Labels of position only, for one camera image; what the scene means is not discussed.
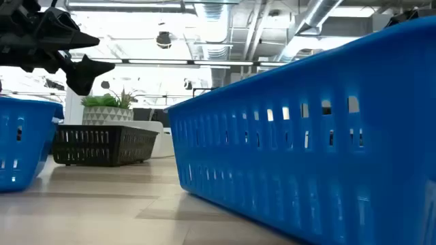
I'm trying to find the white patterned planter pot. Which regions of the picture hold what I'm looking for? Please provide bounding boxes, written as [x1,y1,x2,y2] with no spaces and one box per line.
[82,105,134,126]

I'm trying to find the green plant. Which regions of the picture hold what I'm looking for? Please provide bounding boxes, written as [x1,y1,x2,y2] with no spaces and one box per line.
[80,87,139,110]

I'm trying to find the black dome ceiling camera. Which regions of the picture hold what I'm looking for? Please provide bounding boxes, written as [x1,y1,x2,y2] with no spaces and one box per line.
[156,31,172,50]

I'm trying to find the long ceiling light strip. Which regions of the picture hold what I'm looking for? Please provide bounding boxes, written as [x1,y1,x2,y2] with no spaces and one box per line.
[69,58,289,67]

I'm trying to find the dark computer monitor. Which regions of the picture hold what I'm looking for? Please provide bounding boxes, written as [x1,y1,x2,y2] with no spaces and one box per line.
[132,108,170,128]

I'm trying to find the white column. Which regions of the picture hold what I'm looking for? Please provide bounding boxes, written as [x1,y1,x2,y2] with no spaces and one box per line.
[63,86,93,125]

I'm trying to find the large blue plastic basket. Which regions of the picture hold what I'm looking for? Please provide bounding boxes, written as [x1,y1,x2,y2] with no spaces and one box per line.
[165,15,436,245]

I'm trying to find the black plastic basket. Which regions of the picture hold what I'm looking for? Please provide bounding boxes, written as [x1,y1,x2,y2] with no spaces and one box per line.
[51,124,159,167]

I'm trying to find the small blue plastic basket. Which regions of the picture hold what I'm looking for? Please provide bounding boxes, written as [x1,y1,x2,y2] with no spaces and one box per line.
[0,97,65,193]

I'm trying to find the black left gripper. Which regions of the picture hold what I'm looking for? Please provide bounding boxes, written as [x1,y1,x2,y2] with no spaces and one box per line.
[0,0,116,97]

